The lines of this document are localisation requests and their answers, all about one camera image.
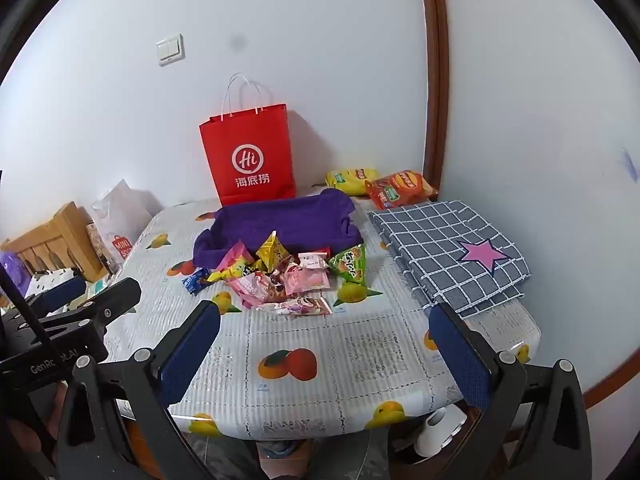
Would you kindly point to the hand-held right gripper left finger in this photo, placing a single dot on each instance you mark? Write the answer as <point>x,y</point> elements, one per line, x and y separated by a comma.
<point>192,345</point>

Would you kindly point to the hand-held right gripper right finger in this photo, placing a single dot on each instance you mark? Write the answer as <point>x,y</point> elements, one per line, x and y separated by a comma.
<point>460,355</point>

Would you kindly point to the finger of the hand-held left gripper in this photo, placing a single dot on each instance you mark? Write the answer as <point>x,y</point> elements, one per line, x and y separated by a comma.
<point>65,290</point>
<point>117,300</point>

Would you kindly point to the pink strawberry snack packet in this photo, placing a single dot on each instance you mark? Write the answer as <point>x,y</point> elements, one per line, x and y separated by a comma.
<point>252,287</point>

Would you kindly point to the pink and yellow snack packet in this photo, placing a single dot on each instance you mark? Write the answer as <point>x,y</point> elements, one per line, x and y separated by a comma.
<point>232,260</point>

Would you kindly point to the long bear print packet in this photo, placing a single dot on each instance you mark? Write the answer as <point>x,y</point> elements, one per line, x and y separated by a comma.
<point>300,306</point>

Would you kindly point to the yellow triangular snack packet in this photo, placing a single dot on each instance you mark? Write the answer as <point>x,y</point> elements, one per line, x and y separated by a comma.
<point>270,252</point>

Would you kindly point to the pink peach candy packet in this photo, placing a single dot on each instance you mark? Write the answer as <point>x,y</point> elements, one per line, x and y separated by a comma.
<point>307,279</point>

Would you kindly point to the green snack packet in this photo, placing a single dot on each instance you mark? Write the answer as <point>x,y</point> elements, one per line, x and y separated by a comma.
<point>350,265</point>

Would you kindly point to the small white pink packet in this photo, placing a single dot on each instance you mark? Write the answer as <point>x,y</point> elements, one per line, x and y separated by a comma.
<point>312,260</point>

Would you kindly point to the purple towel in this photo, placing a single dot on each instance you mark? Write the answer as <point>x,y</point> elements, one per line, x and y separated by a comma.
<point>280,215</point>

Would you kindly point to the white dotted cloth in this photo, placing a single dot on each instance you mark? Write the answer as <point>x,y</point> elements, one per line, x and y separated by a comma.
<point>55,280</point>

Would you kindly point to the purple cloth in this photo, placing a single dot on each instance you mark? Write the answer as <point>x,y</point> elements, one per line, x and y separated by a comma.
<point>12,275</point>

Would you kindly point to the wooden furniture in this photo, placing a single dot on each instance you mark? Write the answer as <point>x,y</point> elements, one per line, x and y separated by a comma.
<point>55,235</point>

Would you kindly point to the small blue snack packet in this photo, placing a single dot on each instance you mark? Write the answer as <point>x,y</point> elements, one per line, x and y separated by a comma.
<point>195,281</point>

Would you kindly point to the white plastic object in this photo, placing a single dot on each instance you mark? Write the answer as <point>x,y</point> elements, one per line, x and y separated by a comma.
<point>440,430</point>

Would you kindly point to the white plastic bag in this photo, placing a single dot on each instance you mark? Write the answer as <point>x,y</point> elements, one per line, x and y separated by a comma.
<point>122,215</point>

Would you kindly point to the fruit print tablecloth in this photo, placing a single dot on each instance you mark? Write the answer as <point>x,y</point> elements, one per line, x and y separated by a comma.
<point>350,350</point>

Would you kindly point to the grey checked cloth pink star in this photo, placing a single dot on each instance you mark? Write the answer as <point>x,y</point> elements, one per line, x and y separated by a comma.
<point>440,245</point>

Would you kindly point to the orange chips bag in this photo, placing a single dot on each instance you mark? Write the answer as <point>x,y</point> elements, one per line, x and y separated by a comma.
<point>402,189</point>

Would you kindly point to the red paper bag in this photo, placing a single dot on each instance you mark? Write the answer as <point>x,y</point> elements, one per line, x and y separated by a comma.
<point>250,160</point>

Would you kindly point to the yellow chips bag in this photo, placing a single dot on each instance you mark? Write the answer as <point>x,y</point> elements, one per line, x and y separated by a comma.
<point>350,181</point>

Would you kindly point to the white light switch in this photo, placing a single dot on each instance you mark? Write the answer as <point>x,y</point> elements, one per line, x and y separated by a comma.
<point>170,50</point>

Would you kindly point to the brown wooden door frame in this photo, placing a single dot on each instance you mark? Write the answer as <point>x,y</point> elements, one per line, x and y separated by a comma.
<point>436,85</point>

